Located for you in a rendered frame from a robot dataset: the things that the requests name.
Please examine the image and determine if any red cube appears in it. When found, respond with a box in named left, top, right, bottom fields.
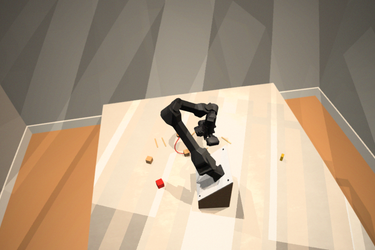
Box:
left=156, top=179, right=164, bottom=189

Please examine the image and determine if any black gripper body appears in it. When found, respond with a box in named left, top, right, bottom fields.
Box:
left=198, top=120, right=219, bottom=146

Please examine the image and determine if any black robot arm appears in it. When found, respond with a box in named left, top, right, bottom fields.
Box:
left=160, top=98, right=225, bottom=182

